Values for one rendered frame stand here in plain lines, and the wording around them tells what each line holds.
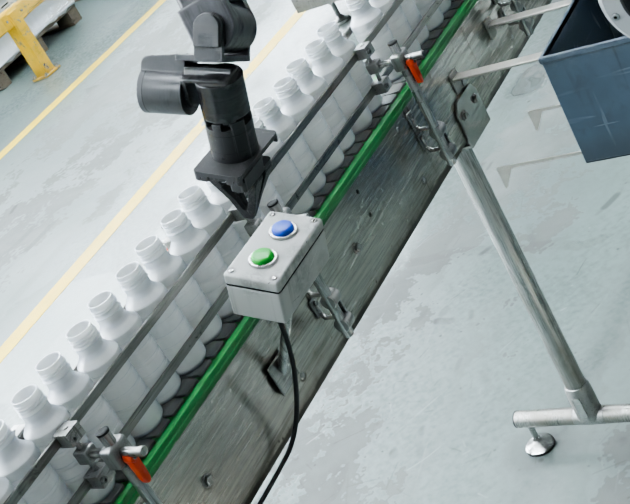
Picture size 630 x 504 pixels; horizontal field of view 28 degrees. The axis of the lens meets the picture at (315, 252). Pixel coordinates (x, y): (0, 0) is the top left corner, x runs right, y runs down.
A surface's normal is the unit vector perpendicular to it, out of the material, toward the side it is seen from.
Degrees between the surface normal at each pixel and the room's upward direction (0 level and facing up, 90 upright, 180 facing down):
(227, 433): 90
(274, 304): 90
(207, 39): 65
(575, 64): 90
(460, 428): 0
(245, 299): 90
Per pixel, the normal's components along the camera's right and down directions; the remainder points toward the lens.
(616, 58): -0.41, 0.61
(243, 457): 0.79, -0.13
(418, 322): -0.45, -0.78
